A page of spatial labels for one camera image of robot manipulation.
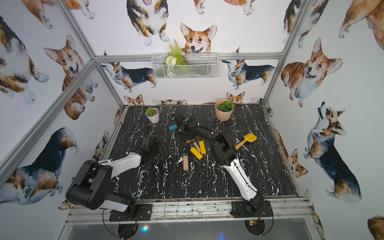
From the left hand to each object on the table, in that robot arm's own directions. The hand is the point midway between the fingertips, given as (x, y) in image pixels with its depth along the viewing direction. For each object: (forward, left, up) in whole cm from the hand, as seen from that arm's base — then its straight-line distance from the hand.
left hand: (162, 142), depth 94 cm
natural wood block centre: (-1, -22, -3) cm, 22 cm away
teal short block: (+15, -4, -5) cm, 17 cm away
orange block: (+1, -16, -2) cm, 16 cm away
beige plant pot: (+20, -39, +2) cm, 44 cm away
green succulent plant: (+24, -42, +7) cm, 49 cm away
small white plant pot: (+20, +8, -1) cm, 22 cm away
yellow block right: (-2, -25, -3) cm, 26 cm away
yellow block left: (-7, -22, -3) cm, 23 cm away
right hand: (+4, -13, -2) cm, 14 cm away
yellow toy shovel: (+5, -57, -3) cm, 57 cm away
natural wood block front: (-12, -15, -4) cm, 20 cm away
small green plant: (+22, +11, +5) cm, 25 cm away
